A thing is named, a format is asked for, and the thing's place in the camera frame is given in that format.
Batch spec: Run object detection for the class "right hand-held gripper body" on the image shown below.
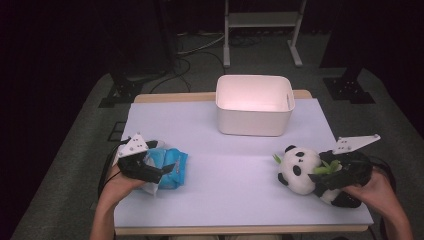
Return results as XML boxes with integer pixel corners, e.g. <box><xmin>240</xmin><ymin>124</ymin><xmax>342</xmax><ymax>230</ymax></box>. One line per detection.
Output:
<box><xmin>333</xmin><ymin>133</ymin><xmax>382</xmax><ymax>188</ymax></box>

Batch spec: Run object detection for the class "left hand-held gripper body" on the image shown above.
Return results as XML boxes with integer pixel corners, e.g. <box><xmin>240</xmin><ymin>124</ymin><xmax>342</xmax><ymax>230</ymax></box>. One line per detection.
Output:
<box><xmin>113</xmin><ymin>133</ymin><xmax>153</xmax><ymax>181</ymax></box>

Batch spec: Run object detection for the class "blue wet wipes pack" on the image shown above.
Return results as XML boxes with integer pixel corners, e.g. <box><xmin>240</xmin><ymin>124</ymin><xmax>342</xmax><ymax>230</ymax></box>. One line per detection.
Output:
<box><xmin>138</xmin><ymin>139</ymin><xmax>189</xmax><ymax>196</ymax></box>

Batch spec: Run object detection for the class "panda plush toy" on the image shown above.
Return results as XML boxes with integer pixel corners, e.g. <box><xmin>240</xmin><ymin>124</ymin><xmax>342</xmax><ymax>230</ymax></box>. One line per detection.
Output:
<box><xmin>273</xmin><ymin>144</ymin><xmax>363</xmax><ymax>209</ymax></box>

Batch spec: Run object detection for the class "white plastic bin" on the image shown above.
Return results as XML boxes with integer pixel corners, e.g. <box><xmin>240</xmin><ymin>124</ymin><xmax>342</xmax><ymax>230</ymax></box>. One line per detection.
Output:
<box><xmin>214</xmin><ymin>74</ymin><xmax>296</xmax><ymax>137</ymax></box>

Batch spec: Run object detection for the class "person's right hand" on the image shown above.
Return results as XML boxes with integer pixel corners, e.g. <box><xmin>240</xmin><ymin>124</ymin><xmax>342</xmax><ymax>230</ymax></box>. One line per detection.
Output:
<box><xmin>343</xmin><ymin>166</ymin><xmax>401</xmax><ymax>216</ymax></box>

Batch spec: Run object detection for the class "person's left hand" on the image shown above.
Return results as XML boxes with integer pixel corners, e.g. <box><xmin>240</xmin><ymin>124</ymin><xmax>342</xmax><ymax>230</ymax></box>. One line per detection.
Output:
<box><xmin>99</xmin><ymin>164</ymin><xmax>148</xmax><ymax>203</ymax></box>

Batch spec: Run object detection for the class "black stand base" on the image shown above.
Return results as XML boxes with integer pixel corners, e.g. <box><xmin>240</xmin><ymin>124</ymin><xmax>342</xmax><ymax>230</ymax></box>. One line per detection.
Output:
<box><xmin>322</xmin><ymin>66</ymin><xmax>377</xmax><ymax>105</ymax></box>
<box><xmin>98</xmin><ymin>71</ymin><xmax>144</xmax><ymax>108</ymax></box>

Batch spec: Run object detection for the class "pale lavender table mat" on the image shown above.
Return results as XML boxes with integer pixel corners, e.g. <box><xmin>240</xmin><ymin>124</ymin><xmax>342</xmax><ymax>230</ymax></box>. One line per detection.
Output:
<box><xmin>113</xmin><ymin>98</ymin><xmax>374</xmax><ymax>229</ymax></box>

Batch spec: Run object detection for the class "white metal stand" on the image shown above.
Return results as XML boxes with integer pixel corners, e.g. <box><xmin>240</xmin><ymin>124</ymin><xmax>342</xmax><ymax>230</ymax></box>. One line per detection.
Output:
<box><xmin>222</xmin><ymin>0</ymin><xmax>308</xmax><ymax>69</ymax></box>

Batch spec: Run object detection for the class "black floor frame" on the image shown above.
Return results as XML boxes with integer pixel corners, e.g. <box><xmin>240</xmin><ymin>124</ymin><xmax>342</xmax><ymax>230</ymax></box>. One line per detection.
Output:
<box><xmin>107</xmin><ymin>121</ymin><xmax>127</xmax><ymax>143</ymax></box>

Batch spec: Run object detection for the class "right hand-held gripper cable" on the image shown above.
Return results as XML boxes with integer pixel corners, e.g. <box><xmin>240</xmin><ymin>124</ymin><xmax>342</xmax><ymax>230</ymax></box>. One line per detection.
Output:
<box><xmin>369</xmin><ymin>155</ymin><xmax>398</xmax><ymax>196</ymax></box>

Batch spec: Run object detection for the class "hand-held gripper cable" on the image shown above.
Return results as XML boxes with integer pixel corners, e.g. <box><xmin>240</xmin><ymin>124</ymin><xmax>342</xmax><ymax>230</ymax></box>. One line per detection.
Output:
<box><xmin>97</xmin><ymin>137</ymin><xmax>132</xmax><ymax>198</ymax></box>
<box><xmin>369</xmin><ymin>155</ymin><xmax>398</xmax><ymax>196</ymax></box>

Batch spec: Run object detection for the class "left hand-held gripper cable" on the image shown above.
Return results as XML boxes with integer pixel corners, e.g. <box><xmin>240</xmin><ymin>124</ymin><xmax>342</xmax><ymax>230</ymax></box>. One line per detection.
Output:
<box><xmin>97</xmin><ymin>137</ymin><xmax>132</xmax><ymax>198</ymax></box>

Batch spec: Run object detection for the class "black floor cable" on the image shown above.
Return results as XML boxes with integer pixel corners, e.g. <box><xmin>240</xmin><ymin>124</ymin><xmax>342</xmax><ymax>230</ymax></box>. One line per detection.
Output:
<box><xmin>149</xmin><ymin>49</ymin><xmax>228</xmax><ymax>95</ymax></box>

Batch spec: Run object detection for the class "white floor cable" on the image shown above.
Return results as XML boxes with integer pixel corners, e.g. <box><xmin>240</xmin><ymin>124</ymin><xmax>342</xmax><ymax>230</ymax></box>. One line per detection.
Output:
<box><xmin>176</xmin><ymin>32</ymin><xmax>226</xmax><ymax>56</ymax></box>

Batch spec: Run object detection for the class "black cable bundle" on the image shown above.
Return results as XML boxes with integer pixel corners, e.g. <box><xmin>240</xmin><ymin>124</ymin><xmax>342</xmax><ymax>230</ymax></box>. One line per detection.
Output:
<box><xmin>229</xmin><ymin>33</ymin><xmax>268</xmax><ymax>48</ymax></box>

